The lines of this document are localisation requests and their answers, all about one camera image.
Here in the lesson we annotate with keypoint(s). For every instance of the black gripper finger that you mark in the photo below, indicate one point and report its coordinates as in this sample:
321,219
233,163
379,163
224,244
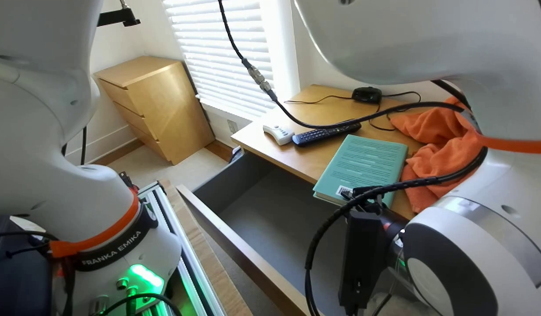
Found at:
379,208
352,194

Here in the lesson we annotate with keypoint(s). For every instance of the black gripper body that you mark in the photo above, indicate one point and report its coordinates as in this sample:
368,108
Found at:
364,263

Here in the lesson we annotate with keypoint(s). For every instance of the teal book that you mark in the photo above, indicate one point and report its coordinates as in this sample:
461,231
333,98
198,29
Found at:
361,163

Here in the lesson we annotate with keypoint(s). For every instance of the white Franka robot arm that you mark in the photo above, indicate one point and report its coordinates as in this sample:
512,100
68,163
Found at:
400,35

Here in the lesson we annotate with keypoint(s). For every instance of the grey desk drawer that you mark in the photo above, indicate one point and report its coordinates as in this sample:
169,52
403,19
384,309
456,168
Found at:
271,215

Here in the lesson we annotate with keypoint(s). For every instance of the black remote control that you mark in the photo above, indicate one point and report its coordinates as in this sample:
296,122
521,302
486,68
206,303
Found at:
324,133

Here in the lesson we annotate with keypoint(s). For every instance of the orange towel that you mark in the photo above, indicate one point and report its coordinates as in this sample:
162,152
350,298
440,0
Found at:
440,145

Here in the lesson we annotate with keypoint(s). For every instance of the wooden desk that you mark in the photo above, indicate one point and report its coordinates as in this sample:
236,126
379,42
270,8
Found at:
317,110

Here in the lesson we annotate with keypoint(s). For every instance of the small white object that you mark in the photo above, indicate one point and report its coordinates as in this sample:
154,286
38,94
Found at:
278,133

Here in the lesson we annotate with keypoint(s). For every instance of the black round device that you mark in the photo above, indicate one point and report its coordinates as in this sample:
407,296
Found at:
368,94

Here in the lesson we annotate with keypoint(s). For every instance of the white window blinds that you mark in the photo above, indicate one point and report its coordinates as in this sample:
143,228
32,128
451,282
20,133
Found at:
194,57

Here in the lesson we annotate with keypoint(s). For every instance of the small wooden dresser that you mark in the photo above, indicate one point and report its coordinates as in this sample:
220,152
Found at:
159,105

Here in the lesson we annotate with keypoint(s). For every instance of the black thin stand poles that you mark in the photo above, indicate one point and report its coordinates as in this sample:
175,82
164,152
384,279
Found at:
83,142

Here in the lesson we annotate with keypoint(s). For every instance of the dark blue object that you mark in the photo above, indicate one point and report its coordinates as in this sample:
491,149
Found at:
13,280

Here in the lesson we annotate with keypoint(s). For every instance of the white wall outlet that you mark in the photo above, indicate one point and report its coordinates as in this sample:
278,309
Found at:
233,124

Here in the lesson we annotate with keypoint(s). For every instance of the white window frame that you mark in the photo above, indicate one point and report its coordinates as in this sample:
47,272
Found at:
285,57

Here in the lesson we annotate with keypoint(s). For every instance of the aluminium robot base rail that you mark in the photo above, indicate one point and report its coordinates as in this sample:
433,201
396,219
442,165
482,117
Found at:
166,203

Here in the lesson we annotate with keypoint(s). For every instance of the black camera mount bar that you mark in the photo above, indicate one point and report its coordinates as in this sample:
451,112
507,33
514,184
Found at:
120,15

